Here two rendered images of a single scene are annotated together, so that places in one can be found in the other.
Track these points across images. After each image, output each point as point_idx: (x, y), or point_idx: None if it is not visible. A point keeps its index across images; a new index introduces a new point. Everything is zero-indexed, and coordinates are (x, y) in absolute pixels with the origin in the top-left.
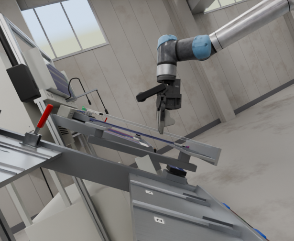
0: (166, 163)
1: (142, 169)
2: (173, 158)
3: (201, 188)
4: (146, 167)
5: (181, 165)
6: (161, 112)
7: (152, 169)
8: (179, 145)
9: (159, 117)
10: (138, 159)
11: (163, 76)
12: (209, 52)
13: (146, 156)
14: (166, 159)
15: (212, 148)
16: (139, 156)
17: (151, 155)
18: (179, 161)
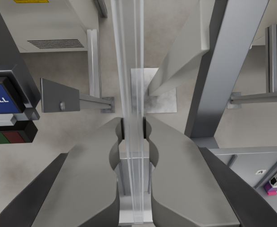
0: (192, 99)
1: (188, 25)
2: (195, 124)
3: None
4: (189, 38)
5: (186, 133)
6: (8, 206)
7: (185, 57)
8: None
9: (93, 168)
10: (199, 11)
11: None
12: None
13: (202, 40)
14: (195, 105)
15: (123, 217)
16: (212, 12)
17: (206, 63)
18: (189, 135)
